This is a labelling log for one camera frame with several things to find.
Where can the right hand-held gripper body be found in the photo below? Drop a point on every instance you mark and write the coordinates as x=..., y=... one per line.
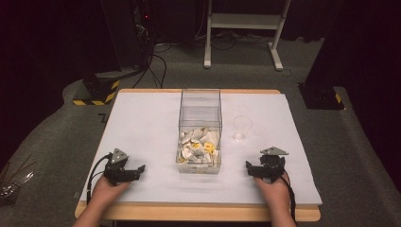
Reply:
x=273, y=164

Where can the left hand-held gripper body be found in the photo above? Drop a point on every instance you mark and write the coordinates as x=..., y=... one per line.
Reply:
x=115, y=168

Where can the person's left hand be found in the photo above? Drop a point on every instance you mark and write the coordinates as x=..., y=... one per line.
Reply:
x=107, y=190

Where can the person's right hand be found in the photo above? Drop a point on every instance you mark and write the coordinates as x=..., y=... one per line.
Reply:
x=273, y=194

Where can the clear plastic cup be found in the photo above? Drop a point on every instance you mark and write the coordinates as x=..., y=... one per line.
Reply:
x=242, y=130

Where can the white table mat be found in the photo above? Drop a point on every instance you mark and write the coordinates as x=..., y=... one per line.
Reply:
x=148, y=132

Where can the clear plastic box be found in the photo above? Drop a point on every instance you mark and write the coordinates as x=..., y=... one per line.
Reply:
x=200, y=145

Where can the pile of white yellow packets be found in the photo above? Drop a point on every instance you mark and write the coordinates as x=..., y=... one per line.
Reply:
x=198, y=146

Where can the wooden table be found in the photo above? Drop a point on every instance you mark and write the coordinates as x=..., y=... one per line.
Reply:
x=195, y=213

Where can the black stand base striped edge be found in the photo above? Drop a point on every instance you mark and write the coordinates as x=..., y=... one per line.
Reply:
x=99, y=90

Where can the metal rack with rods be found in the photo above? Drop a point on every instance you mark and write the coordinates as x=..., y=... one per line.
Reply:
x=14, y=184

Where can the white metal stand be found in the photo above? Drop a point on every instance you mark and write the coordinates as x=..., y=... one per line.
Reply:
x=242, y=21

